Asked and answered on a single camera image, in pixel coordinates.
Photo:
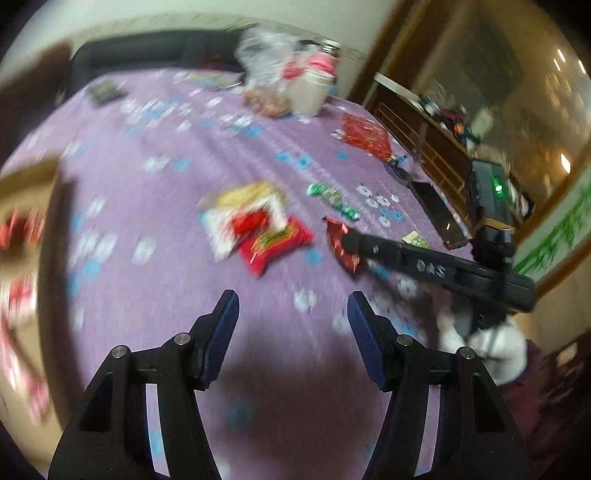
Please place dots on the black smartphone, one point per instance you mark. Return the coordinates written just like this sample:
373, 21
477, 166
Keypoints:
438, 212

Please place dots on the red plastic bag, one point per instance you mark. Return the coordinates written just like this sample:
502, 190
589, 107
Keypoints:
367, 134

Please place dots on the green bamboo painting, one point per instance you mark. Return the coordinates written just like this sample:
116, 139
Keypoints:
558, 240

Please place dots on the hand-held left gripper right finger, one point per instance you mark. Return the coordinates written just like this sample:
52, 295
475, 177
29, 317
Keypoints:
367, 341

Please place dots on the dark red chair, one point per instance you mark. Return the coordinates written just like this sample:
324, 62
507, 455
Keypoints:
27, 92

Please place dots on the person's right hand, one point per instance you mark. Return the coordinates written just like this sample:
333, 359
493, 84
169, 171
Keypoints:
503, 355

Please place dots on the white flat box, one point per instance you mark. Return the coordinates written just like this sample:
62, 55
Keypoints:
392, 85

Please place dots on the long red candy bar packet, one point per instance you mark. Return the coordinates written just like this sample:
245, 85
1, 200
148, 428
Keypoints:
277, 242

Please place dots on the black eyeglasses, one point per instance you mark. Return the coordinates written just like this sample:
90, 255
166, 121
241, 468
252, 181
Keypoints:
399, 171

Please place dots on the pink and brown bottle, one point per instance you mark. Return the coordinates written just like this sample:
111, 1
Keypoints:
323, 62

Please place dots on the wooden cabinet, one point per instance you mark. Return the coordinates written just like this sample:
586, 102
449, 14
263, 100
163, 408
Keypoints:
443, 152

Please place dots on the yellow cracker packet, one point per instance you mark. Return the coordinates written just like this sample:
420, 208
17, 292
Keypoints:
249, 191

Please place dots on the white plastic container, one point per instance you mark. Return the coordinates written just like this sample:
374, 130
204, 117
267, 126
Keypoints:
307, 94

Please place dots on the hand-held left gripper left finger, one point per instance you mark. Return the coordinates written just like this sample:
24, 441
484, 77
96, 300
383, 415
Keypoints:
221, 341

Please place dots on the brown cardboard box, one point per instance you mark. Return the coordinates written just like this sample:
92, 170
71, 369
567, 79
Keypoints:
27, 180

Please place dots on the person's right forearm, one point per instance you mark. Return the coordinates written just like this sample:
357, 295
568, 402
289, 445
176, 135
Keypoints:
545, 397

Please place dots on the dark red snack packet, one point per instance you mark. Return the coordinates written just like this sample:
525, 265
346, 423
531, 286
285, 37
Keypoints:
339, 247

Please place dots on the small green white packet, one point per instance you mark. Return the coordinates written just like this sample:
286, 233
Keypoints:
415, 240

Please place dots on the clear plastic bag of food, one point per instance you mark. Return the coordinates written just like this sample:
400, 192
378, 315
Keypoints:
265, 83

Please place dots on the green candy wrapper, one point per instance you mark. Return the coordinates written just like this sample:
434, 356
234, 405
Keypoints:
332, 199

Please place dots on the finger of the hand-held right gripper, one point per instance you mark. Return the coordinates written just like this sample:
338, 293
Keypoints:
374, 249

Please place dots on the black sofa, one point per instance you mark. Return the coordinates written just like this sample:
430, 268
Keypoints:
138, 50

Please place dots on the white and red snack packet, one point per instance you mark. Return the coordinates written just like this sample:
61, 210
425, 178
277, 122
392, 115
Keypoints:
221, 230

